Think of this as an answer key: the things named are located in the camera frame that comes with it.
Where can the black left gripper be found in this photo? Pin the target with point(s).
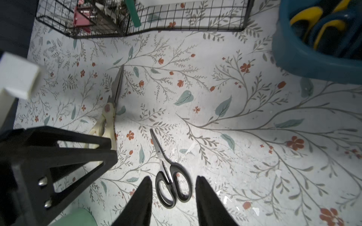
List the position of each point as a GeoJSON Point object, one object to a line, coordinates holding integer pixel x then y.
{"type": "Point", "coordinates": [32, 160]}

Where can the green pen cup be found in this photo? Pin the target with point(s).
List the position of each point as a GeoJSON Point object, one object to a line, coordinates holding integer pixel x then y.
{"type": "Point", "coordinates": [79, 217]}

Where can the teal plastic storage box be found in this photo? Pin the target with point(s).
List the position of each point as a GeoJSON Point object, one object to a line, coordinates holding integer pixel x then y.
{"type": "Point", "coordinates": [292, 55]}

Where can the black wire desk organizer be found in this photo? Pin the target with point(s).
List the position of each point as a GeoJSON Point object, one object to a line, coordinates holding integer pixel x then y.
{"type": "Point", "coordinates": [126, 18]}

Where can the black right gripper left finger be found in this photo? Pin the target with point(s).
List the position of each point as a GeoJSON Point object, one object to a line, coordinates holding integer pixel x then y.
{"type": "Point", "coordinates": [138, 210]}

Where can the cream handled kitchen scissors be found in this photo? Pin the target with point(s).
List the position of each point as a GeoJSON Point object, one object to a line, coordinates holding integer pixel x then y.
{"type": "Point", "coordinates": [104, 127]}

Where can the small black scissors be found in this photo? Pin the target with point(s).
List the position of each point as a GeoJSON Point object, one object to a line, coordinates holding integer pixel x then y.
{"type": "Point", "coordinates": [168, 175]}

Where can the yellow handled scissors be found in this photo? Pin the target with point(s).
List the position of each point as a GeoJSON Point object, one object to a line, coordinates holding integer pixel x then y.
{"type": "Point", "coordinates": [303, 22]}

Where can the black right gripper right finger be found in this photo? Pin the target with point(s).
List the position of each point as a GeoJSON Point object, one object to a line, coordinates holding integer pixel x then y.
{"type": "Point", "coordinates": [211, 211]}

